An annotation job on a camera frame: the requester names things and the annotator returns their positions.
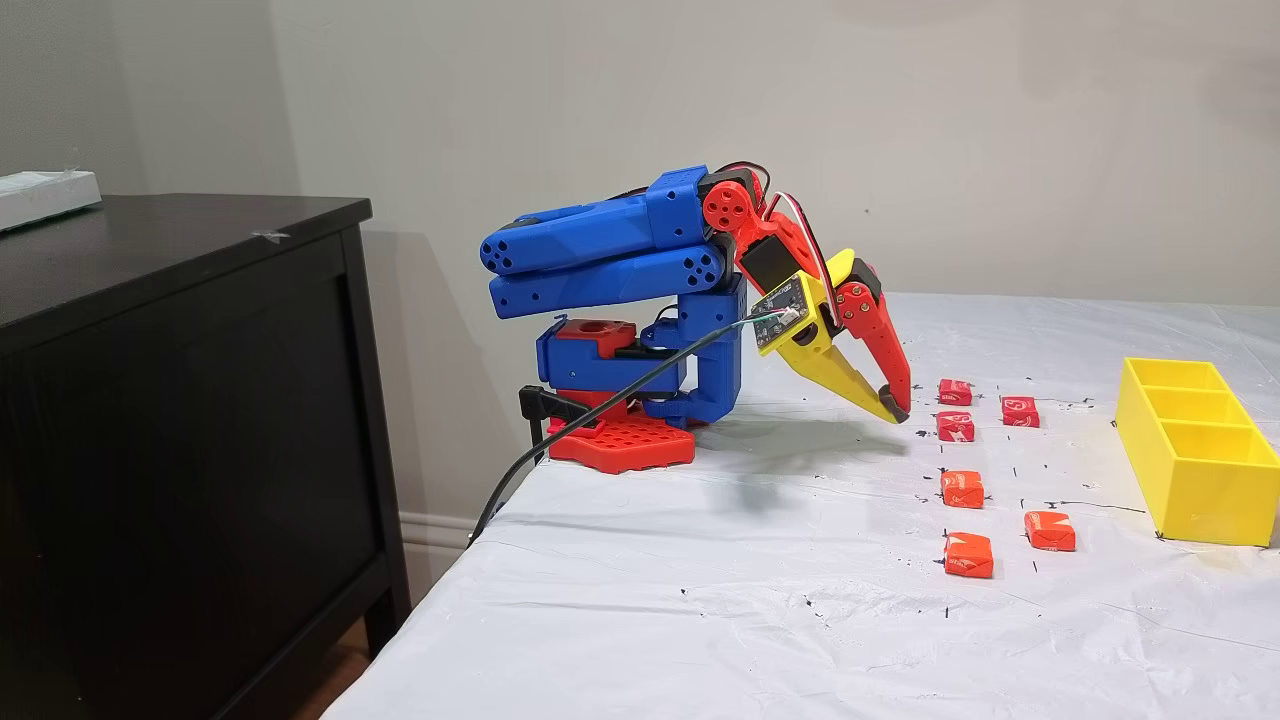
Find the red candy with striped print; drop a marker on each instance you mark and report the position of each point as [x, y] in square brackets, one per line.
[955, 391]

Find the orange candy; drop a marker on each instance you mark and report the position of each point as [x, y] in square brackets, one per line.
[1049, 530]
[962, 489]
[968, 555]

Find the black wooden cabinet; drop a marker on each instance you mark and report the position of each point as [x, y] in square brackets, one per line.
[200, 450]

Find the red candy with S print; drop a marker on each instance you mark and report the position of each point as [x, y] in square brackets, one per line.
[955, 426]
[1020, 411]

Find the white tablecloth with ink marks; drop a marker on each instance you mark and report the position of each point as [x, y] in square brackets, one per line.
[800, 600]

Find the small clear tape scrap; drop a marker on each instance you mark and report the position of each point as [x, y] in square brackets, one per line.
[270, 236]

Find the white flat box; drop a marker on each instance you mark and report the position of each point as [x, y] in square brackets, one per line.
[45, 195]

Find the camera board on yellow mount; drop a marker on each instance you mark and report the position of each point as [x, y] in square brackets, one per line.
[780, 310]

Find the yellow three-compartment box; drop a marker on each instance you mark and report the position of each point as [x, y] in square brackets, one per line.
[1210, 500]

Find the black table clamp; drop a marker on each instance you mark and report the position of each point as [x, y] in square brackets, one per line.
[545, 405]

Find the white baseboard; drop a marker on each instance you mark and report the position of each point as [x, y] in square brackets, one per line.
[430, 530]

